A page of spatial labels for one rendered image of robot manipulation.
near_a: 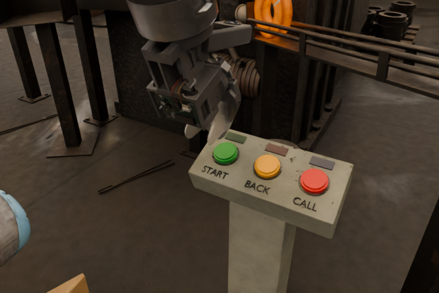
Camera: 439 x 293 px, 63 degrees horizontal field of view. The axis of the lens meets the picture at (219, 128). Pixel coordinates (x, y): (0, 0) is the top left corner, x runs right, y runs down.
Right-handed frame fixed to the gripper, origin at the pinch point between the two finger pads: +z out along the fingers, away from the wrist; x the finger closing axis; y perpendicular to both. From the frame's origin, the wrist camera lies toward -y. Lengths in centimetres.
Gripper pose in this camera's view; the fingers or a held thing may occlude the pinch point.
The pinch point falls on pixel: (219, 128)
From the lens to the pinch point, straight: 55.0
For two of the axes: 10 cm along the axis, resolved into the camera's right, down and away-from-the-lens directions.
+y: -4.6, 7.1, -5.3
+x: 8.7, 2.5, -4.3
